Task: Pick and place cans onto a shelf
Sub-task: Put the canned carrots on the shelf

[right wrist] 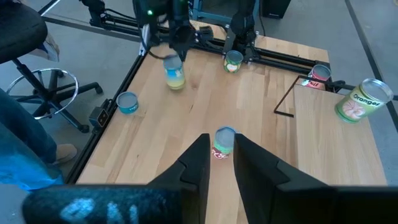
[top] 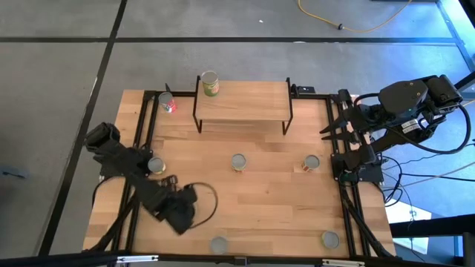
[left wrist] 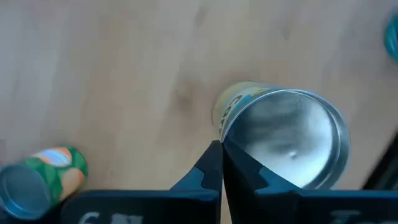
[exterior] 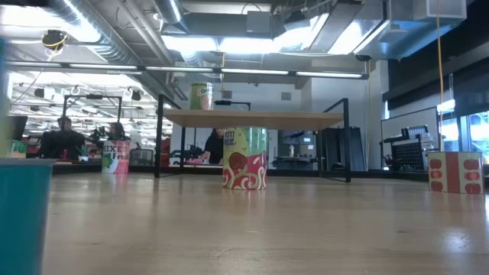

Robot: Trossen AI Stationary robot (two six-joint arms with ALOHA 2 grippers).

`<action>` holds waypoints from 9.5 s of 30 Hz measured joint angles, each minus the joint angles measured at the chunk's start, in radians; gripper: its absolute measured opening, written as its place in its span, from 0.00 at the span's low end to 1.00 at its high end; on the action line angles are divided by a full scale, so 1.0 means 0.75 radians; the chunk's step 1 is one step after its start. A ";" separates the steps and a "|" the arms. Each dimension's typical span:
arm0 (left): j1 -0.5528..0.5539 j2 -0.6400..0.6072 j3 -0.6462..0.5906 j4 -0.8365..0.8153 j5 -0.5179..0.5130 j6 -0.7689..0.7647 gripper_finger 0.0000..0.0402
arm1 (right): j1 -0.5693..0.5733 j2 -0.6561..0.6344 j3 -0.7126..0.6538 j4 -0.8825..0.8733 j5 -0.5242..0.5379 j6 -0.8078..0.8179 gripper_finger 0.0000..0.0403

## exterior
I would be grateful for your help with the black pegboard cart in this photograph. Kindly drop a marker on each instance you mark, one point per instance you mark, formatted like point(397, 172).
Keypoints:
point(410, 154)

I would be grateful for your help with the white ceiling air unit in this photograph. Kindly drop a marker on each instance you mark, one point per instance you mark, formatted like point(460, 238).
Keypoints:
point(439, 9)

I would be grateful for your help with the silver ventilation duct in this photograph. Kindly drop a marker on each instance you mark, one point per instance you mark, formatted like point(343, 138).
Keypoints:
point(107, 42)
point(168, 11)

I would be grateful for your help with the grey ceiling box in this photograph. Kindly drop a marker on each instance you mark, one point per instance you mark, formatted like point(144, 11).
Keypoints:
point(260, 23)

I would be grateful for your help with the red chair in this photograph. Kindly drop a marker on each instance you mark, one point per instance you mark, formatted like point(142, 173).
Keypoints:
point(166, 153)

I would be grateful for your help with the black frame crossbar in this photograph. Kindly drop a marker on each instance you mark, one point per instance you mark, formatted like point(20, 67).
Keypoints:
point(294, 172)

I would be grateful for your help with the overhead LED light bar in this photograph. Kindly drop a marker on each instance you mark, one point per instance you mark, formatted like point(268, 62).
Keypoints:
point(328, 74)

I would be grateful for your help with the short teal can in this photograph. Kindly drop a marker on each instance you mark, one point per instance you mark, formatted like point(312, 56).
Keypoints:
point(23, 217)

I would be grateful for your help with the pink Mixed Fruit can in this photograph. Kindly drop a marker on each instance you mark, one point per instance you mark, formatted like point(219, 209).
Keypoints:
point(115, 157)

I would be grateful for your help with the dark cabinet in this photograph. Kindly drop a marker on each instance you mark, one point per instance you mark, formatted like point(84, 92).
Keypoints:
point(338, 149)

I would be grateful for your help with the black background rig frame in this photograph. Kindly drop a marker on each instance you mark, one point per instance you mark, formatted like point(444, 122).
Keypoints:
point(91, 97)

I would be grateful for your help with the tall green Oranges can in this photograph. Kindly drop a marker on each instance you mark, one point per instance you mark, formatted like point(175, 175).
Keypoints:
point(201, 96)

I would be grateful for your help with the small potted plant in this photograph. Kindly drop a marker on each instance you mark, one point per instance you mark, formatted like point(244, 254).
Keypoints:
point(83, 153)

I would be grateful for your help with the green and red spaghetti can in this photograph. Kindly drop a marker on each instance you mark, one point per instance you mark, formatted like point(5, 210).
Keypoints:
point(244, 158)

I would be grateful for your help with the black monitor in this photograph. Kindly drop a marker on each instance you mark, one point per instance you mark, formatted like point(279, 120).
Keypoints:
point(17, 128)

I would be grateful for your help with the wooden shelf with black frame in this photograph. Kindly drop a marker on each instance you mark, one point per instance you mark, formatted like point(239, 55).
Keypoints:
point(252, 119)

